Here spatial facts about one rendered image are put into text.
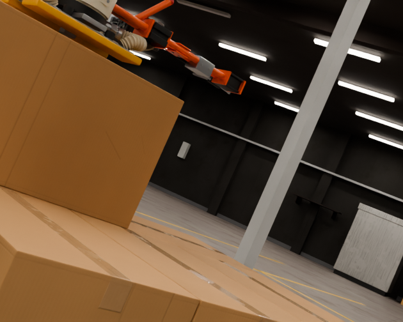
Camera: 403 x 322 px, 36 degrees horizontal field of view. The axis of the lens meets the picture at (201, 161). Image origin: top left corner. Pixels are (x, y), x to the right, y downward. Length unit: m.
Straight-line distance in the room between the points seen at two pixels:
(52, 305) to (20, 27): 0.74
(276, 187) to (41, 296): 3.80
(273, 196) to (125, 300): 3.67
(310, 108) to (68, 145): 3.35
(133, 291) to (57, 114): 0.64
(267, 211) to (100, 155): 3.14
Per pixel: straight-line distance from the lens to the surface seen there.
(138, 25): 1.88
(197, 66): 2.01
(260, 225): 4.72
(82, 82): 1.61
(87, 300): 1.07
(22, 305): 1.02
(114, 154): 1.69
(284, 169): 4.73
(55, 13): 1.63
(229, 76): 2.09
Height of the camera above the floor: 0.75
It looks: 2 degrees up
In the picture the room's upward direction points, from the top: 24 degrees clockwise
